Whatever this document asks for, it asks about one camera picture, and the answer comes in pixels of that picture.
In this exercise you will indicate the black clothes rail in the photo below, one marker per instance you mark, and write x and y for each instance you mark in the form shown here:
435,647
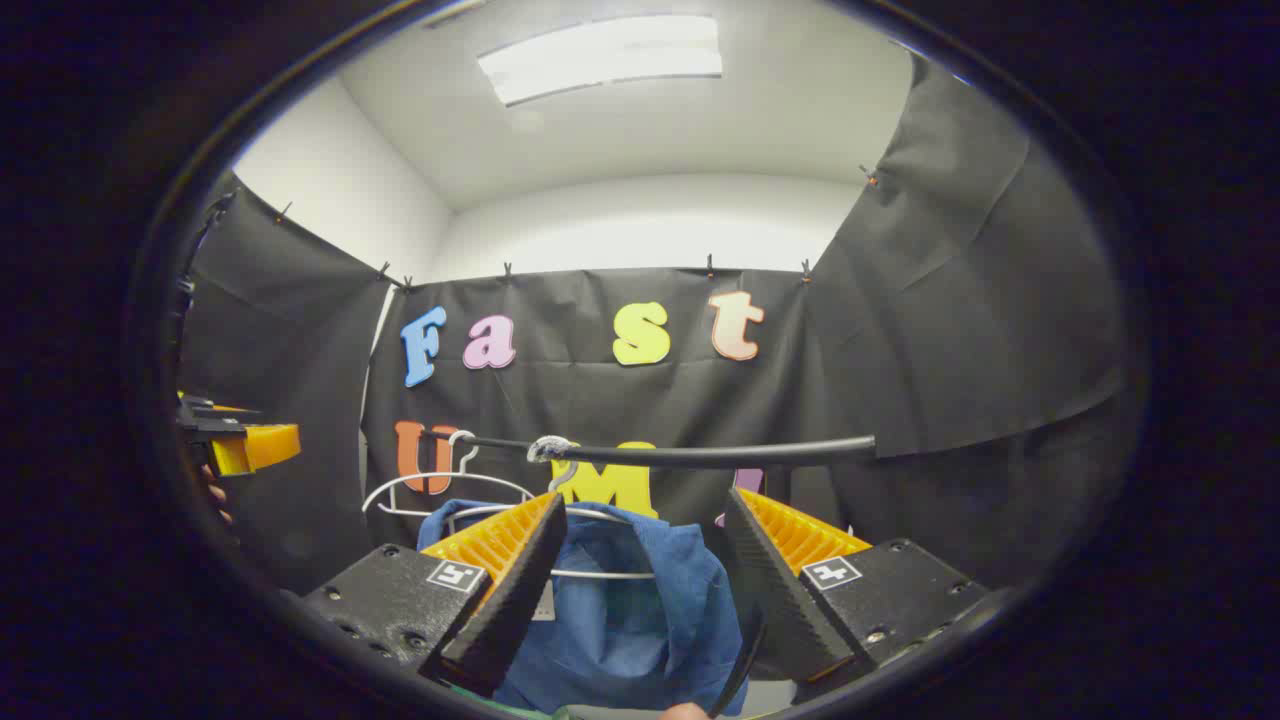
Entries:
720,457

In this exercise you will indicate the row of small cloth clips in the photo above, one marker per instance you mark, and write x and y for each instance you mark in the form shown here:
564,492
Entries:
709,266

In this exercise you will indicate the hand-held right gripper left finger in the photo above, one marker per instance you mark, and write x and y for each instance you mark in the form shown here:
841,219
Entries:
510,610

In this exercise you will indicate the rectangular ceiling light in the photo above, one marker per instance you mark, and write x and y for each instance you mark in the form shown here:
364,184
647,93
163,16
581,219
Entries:
600,58

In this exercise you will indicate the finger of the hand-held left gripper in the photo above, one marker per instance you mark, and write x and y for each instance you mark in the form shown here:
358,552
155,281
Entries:
215,410
265,445

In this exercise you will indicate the black backdrop cloth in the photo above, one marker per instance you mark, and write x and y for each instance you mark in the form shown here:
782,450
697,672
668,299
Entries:
950,300

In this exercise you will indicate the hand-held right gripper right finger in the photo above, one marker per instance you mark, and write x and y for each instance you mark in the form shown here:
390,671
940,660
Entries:
785,610

